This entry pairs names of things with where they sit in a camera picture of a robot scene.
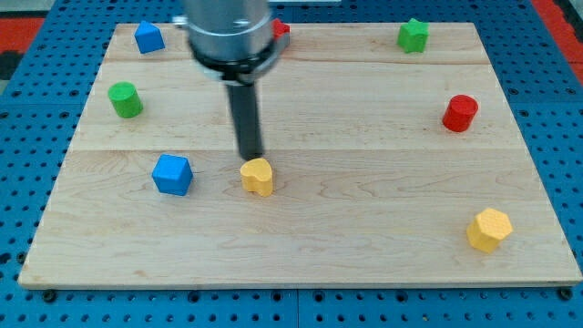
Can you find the yellow heart block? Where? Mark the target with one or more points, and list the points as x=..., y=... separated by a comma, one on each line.
x=257, y=176

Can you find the green star block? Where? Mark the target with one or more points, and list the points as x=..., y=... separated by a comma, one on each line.
x=413, y=35

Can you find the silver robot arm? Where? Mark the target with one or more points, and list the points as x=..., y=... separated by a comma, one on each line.
x=233, y=41

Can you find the wooden board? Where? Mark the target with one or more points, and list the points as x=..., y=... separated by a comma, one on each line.
x=371, y=190

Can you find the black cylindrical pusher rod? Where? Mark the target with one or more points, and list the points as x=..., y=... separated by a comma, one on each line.
x=245, y=116

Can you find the green cylinder block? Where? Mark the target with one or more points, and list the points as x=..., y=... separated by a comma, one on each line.
x=125, y=99

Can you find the yellow hexagon block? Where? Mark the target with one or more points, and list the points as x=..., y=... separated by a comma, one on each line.
x=488, y=229

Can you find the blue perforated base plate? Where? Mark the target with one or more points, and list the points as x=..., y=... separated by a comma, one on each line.
x=45, y=97

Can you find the blue cube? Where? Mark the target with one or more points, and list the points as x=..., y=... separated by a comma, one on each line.
x=172, y=175

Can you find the red block behind arm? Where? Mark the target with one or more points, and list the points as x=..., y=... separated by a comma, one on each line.
x=279, y=28

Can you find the blue pentagon block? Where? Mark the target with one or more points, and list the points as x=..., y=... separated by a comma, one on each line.
x=148, y=38

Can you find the red cylinder block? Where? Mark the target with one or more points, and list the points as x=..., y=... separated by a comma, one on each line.
x=460, y=113

